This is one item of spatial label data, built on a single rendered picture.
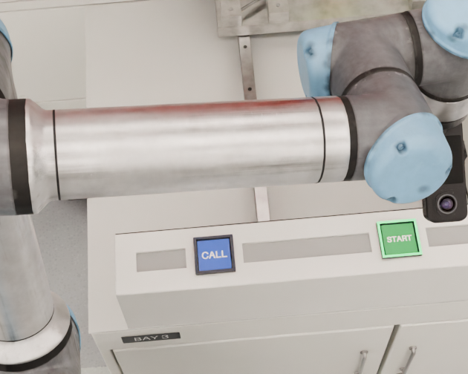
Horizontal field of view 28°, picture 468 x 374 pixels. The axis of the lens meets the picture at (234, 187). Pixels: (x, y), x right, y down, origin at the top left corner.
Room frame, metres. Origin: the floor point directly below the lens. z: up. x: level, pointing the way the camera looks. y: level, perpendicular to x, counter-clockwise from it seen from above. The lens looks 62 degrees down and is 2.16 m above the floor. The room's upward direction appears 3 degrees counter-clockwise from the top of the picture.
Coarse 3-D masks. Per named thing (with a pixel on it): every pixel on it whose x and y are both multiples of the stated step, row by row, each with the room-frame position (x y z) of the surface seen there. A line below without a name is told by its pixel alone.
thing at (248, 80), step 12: (240, 36) 0.98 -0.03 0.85; (240, 48) 0.96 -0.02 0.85; (240, 60) 0.95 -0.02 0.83; (252, 60) 0.93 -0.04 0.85; (252, 72) 0.91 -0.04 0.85; (252, 84) 0.88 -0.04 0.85; (252, 96) 0.86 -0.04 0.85; (264, 192) 0.68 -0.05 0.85; (264, 204) 0.66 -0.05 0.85; (264, 216) 0.64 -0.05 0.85
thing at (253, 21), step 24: (216, 0) 1.04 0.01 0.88; (240, 0) 1.04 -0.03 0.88; (264, 0) 1.04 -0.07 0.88; (288, 0) 1.03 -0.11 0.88; (312, 0) 1.03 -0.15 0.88; (336, 0) 1.03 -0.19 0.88; (360, 0) 1.03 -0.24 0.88; (384, 0) 1.02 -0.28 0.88; (264, 24) 0.99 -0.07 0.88; (288, 24) 0.99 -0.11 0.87; (312, 24) 0.99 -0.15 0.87
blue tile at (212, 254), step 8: (208, 240) 0.55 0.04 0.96; (216, 240) 0.55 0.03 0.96; (224, 240) 0.55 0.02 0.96; (200, 248) 0.54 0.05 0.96; (208, 248) 0.54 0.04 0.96; (216, 248) 0.54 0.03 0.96; (224, 248) 0.53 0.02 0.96; (200, 256) 0.52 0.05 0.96; (208, 256) 0.52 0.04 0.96; (216, 256) 0.52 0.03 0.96; (224, 256) 0.52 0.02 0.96; (200, 264) 0.51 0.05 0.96; (208, 264) 0.51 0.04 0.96; (216, 264) 0.51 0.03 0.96; (224, 264) 0.51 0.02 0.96
